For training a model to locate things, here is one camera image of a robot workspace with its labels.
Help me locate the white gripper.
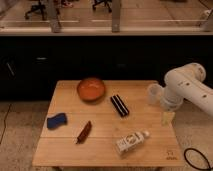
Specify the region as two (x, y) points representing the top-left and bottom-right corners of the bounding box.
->
(147, 83), (175, 126)

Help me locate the dark red pepper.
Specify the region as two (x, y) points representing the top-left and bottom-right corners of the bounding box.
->
(76, 121), (92, 144)

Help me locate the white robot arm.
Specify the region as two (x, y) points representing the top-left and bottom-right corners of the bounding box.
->
(147, 63), (213, 126)

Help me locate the orange ceramic cup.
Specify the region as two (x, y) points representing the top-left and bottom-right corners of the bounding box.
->
(77, 77), (106, 101)

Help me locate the white labelled bottle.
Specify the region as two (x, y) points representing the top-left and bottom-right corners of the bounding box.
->
(116, 131), (150, 155)

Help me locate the wooden table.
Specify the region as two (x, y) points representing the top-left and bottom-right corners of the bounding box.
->
(33, 81), (183, 167)

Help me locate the black white striped block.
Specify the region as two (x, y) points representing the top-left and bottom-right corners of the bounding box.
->
(110, 95), (129, 117)

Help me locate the blue sponge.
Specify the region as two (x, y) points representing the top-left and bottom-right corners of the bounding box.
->
(47, 113), (67, 129)

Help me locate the black office chair right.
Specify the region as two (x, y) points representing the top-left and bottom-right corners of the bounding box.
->
(92, 0), (113, 14)

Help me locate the black office chair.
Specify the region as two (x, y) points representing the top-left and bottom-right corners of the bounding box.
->
(92, 0), (113, 14)
(24, 0), (46, 20)

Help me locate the black cabinet counter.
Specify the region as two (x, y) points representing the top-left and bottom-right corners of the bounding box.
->
(0, 34), (213, 101)

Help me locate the black office chair left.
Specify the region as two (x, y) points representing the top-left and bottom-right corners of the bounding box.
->
(24, 0), (46, 20)

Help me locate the black cable loop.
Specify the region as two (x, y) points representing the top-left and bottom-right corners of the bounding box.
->
(183, 147), (212, 171)

